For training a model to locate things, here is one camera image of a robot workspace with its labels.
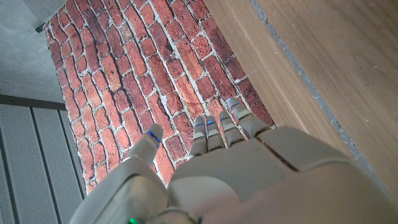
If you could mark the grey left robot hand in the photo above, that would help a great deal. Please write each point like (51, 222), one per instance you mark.
(248, 180)

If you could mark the grey tape strip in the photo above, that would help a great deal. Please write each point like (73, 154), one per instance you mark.
(314, 92)

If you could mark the grey perforated wall panel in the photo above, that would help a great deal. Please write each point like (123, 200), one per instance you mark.
(31, 161)

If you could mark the red brick printed backdrop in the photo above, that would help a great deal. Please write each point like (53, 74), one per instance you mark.
(140, 62)

